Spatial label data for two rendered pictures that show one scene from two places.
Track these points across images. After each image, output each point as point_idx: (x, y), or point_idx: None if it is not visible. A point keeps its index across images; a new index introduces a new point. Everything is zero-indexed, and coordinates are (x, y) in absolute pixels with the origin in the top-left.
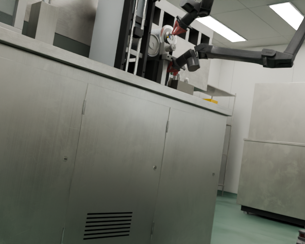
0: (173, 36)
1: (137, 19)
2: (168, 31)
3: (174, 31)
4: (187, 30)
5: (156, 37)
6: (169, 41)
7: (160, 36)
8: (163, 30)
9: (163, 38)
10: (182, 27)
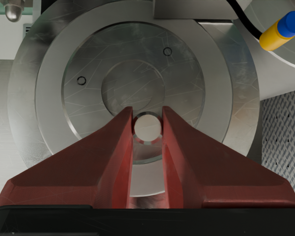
0: (108, 119)
1: None
2: (152, 161)
3: (168, 154)
4: (9, 215)
5: None
6: (159, 42)
7: (255, 74)
8: (224, 142)
9: (205, 64)
10: None
